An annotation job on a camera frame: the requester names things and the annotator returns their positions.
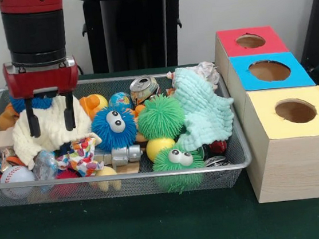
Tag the green spiky googly-eyed ball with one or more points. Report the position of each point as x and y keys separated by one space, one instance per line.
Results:
x=173 y=168

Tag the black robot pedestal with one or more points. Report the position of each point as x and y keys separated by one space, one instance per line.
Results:
x=94 y=31

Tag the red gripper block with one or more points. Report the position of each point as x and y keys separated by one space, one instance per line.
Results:
x=42 y=79

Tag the colourful patterned cloth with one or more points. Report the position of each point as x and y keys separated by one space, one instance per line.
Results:
x=83 y=157

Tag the crushed silver can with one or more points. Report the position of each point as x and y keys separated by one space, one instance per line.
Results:
x=144 y=88

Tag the yellow ball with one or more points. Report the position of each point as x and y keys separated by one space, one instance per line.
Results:
x=158 y=148

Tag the cream knitted cloth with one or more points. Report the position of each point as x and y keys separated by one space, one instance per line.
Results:
x=51 y=129

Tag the globe print ball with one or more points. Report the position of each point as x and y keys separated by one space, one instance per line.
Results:
x=120 y=101

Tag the wooden box with three holes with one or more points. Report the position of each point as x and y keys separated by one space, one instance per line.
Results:
x=297 y=167

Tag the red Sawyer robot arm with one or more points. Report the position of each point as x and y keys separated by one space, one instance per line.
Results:
x=34 y=30

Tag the white baseball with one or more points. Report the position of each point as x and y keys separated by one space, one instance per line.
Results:
x=16 y=177

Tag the shallow grey mesh bin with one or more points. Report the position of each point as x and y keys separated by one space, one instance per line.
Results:
x=234 y=168

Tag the blue spiky googly-eyed ball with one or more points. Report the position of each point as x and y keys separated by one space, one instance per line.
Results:
x=109 y=136
x=42 y=103

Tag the mint knitted cloth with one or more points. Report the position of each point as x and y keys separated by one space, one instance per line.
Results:
x=204 y=111

